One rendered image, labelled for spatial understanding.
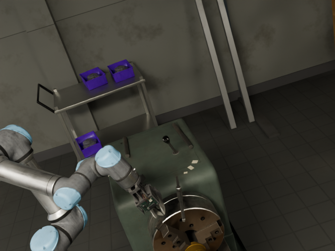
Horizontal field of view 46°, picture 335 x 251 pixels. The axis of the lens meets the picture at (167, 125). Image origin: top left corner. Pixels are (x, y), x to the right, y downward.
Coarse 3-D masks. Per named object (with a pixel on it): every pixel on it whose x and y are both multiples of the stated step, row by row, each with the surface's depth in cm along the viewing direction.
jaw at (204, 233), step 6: (216, 222) 166; (204, 228) 166; (210, 228) 165; (216, 228) 163; (198, 234) 165; (204, 234) 163; (210, 234) 162; (216, 234) 164; (198, 240) 162; (204, 240) 161; (210, 240) 162; (204, 246) 160
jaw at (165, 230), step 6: (162, 222) 162; (162, 228) 162; (168, 228) 160; (174, 228) 163; (162, 234) 160; (168, 234) 158; (174, 234) 159; (180, 234) 162; (186, 234) 165; (174, 240) 159; (180, 240) 159; (186, 240) 160; (180, 246) 159; (186, 246) 158
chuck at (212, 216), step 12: (168, 204) 166; (192, 204) 163; (204, 204) 166; (168, 216) 160; (180, 216) 161; (192, 216) 163; (204, 216) 164; (216, 216) 166; (156, 228) 162; (180, 228) 164; (192, 228) 165; (156, 240) 164; (168, 240) 165; (192, 240) 172; (216, 240) 171
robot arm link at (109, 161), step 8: (104, 152) 130; (112, 152) 129; (96, 160) 130; (104, 160) 128; (112, 160) 129; (120, 160) 131; (104, 168) 130; (112, 168) 130; (120, 168) 131; (128, 168) 133; (112, 176) 132; (120, 176) 132
